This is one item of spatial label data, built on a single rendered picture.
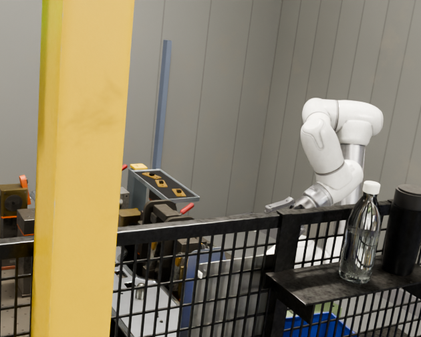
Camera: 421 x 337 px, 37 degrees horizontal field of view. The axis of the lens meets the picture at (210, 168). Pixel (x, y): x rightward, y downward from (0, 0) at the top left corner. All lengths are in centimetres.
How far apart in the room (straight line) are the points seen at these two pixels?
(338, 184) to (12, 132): 250
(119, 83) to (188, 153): 393
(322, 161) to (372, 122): 63
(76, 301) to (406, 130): 356
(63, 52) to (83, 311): 38
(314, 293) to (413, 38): 324
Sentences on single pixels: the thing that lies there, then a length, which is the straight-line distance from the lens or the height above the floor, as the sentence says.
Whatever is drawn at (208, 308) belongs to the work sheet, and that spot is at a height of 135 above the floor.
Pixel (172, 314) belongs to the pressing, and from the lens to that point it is 193.
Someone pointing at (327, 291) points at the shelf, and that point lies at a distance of 122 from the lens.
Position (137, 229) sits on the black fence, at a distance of 107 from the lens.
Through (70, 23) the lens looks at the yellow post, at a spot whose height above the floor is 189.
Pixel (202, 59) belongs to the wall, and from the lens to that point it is 468.
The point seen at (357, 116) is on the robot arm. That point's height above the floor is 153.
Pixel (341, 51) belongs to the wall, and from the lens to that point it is 466.
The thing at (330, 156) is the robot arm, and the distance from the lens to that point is 198.
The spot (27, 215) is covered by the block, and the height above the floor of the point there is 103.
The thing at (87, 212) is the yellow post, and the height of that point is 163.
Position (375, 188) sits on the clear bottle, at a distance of 123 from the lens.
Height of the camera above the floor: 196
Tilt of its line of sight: 16 degrees down
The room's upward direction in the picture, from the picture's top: 7 degrees clockwise
